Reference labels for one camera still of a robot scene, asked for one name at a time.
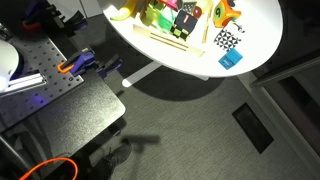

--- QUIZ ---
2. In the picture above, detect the yellow toy banana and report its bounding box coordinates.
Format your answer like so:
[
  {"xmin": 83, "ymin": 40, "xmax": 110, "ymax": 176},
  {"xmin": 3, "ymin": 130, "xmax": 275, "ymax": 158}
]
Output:
[{"xmin": 109, "ymin": 0, "xmax": 143, "ymax": 22}]

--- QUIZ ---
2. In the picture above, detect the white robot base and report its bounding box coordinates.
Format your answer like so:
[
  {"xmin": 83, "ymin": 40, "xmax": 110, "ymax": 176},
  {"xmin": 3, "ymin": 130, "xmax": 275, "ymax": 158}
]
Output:
[{"xmin": 0, "ymin": 39, "xmax": 21, "ymax": 93}]

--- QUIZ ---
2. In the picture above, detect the light wooden tray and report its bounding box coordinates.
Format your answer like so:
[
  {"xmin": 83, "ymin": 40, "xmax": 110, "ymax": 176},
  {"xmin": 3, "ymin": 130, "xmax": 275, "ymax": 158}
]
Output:
[{"xmin": 132, "ymin": 0, "xmax": 215, "ymax": 58}]

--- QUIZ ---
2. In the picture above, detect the yellow green toy block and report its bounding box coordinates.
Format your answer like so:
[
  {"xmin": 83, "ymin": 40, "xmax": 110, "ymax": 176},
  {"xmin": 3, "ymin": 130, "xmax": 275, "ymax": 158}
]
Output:
[{"xmin": 141, "ymin": 2, "xmax": 162, "ymax": 28}]

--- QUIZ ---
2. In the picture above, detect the dark red toy ball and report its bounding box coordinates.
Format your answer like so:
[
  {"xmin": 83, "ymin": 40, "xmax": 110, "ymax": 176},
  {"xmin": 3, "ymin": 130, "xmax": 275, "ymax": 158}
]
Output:
[{"xmin": 192, "ymin": 5, "xmax": 203, "ymax": 20}]

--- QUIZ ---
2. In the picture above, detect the pink toy block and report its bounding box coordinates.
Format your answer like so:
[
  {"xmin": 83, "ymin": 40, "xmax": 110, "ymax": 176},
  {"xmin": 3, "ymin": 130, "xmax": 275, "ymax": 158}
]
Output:
[{"xmin": 163, "ymin": 0, "xmax": 180, "ymax": 12}]

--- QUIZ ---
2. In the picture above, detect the white table base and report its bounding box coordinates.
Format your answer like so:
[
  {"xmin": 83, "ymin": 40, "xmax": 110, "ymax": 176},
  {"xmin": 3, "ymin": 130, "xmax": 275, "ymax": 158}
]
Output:
[{"xmin": 121, "ymin": 60, "xmax": 211, "ymax": 89}]

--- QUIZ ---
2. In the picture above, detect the black cube with red mark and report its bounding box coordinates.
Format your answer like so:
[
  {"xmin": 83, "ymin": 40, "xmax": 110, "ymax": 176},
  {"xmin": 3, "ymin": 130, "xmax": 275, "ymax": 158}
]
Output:
[{"xmin": 169, "ymin": 9, "xmax": 199, "ymax": 42}]

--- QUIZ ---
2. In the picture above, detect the blue cube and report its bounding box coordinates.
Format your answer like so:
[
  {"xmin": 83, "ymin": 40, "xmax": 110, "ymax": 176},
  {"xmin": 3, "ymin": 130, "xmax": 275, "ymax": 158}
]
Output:
[{"xmin": 217, "ymin": 47, "xmax": 244, "ymax": 71}]

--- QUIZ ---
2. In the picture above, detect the dark mounting plate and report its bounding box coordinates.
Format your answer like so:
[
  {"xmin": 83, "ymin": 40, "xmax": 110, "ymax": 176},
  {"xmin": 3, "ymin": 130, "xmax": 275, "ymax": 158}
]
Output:
[{"xmin": 0, "ymin": 69, "xmax": 127, "ymax": 176}]

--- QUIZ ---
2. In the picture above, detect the black white patterned cube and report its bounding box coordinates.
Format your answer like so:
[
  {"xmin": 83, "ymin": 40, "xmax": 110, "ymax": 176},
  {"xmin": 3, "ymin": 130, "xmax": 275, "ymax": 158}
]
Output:
[{"xmin": 213, "ymin": 28, "xmax": 242, "ymax": 52}]

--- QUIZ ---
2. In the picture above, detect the dark shoe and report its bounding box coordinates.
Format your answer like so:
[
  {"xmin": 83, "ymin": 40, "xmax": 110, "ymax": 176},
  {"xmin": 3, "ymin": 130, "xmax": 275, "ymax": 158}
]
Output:
[{"xmin": 89, "ymin": 141, "xmax": 133, "ymax": 180}]

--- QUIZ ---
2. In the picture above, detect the grey patterned cube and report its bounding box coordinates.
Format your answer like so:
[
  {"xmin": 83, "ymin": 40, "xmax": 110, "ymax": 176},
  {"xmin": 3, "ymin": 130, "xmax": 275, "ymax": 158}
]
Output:
[{"xmin": 181, "ymin": 0, "xmax": 198, "ymax": 15}]

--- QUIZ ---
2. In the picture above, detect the orange number cube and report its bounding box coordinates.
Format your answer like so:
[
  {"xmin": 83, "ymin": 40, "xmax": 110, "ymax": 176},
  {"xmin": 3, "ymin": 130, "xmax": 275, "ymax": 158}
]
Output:
[{"xmin": 212, "ymin": 0, "xmax": 242, "ymax": 29}]

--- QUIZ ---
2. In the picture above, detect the black floor vent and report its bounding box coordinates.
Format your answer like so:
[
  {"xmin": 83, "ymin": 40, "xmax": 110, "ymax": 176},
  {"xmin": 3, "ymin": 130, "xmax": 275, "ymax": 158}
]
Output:
[{"xmin": 231, "ymin": 102, "xmax": 275, "ymax": 155}]

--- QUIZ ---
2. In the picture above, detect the black perforated breadboard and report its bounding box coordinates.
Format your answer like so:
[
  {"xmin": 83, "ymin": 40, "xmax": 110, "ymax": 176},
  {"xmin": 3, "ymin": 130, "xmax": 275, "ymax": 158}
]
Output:
[{"xmin": 0, "ymin": 32, "xmax": 85, "ymax": 134}]

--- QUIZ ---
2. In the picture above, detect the silver aluminium extrusion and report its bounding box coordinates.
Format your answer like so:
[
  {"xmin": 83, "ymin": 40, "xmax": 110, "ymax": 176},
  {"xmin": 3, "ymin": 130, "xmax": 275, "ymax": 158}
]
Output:
[{"xmin": 0, "ymin": 72, "xmax": 48, "ymax": 98}]

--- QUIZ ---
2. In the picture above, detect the orange cable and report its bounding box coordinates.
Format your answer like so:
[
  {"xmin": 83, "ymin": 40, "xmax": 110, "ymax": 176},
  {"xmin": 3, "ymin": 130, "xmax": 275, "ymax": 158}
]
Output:
[{"xmin": 18, "ymin": 156, "xmax": 80, "ymax": 180}]

